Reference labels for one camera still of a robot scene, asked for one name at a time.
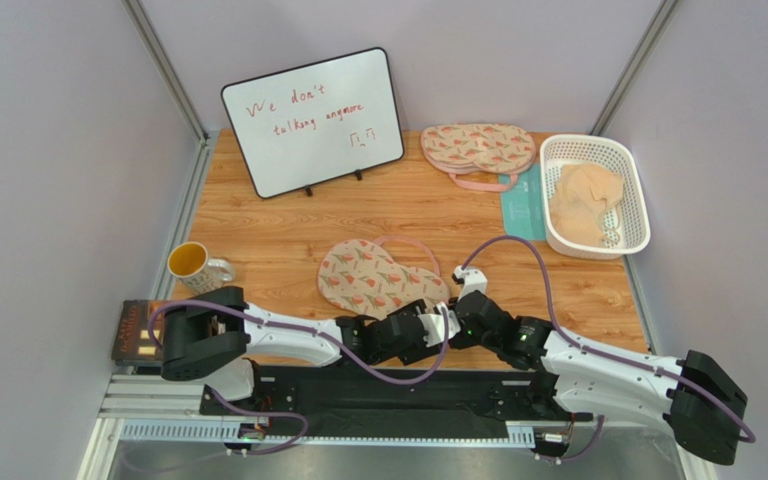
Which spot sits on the white plastic basket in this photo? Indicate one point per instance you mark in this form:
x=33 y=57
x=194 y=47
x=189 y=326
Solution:
x=627 y=224

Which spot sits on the aluminium frame rail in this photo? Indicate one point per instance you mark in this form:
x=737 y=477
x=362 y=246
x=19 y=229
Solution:
x=158 y=409

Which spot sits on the yellow patterned mug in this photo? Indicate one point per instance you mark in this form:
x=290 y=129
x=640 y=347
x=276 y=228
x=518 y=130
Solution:
x=192 y=264

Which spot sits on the teal card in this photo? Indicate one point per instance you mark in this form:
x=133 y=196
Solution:
x=522 y=206

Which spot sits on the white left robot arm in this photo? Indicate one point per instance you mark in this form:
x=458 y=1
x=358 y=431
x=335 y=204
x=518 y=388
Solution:
x=213 y=338

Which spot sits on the stacked floral laundry bags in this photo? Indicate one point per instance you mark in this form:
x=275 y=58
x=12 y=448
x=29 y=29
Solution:
x=463 y=149

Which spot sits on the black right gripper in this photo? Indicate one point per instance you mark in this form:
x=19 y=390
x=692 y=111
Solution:
x=475 y=309

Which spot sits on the floral mesh laundry bag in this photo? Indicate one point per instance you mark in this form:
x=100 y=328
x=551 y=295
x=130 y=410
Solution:
x=361 y=276

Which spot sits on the whiteboard with red writing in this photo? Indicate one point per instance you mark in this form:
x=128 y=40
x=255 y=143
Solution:
x=314 y=123

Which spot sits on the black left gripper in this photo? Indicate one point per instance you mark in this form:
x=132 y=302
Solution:
x=420 y=352

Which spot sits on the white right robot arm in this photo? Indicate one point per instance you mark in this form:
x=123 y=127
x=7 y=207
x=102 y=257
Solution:
x=691 y=398

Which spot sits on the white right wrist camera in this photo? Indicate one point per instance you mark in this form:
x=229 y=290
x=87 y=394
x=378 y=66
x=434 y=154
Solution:
x=469 y=280

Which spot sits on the dark book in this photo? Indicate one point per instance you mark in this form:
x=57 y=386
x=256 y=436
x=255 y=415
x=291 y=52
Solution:
x=132 y=345

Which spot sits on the beige bras in basket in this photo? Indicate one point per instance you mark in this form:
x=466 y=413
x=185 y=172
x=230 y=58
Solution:
x=583 y=195

